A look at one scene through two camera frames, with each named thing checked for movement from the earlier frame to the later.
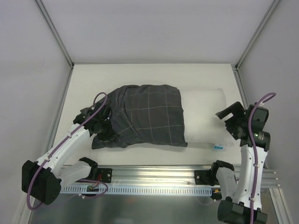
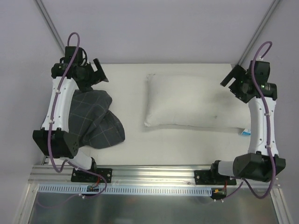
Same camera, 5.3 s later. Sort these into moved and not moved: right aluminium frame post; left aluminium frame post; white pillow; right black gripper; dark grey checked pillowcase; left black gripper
Moved: right black gripper; dark grey checked pillowcase; white pillow; left black gripper
Not moved: left aluminium frame post; right aluminium frame post
